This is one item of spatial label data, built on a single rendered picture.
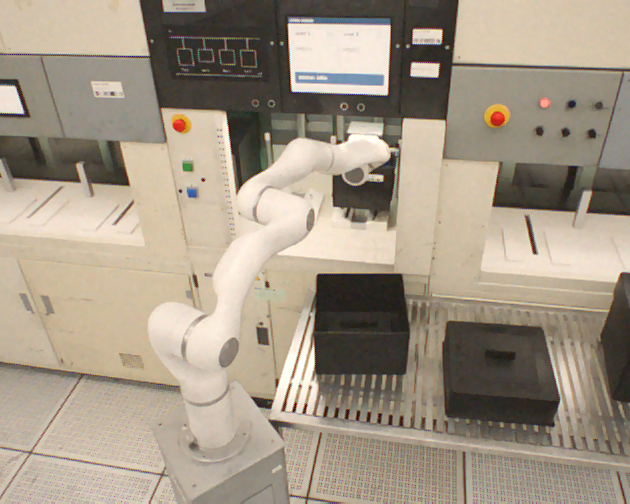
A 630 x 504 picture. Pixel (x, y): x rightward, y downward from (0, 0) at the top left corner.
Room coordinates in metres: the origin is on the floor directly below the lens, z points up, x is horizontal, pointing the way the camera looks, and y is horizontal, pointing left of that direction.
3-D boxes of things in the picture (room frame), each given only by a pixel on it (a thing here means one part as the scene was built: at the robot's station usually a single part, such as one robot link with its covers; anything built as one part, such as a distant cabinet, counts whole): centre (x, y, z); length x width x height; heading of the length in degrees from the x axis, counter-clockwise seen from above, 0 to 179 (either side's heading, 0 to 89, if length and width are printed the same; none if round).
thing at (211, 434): (0.97, 0.29, 0.85); 0.19 x 0.19 x 0.18
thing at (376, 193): (1.88, -0.19, 1.08); 0.24 x 0.20 x 0.32; 78
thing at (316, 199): (1.94, 0.08, 0.89); 0.22 x 0.21 x 0.04; 168
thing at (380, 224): (1.88, -0.18, 0.89); 0.22 x 0.21 x 0.04; 168
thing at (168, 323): (0.99, 0.32, 1.07); 0.19 x 0.12 x 0.24; 57
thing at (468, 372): (1.12, -0.51, 0.83); 0.29 x 0.29 x 0.13; 80
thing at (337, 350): (1.30, -0.13, 0.85); 0.28 x 0.28 x 0.17; 87
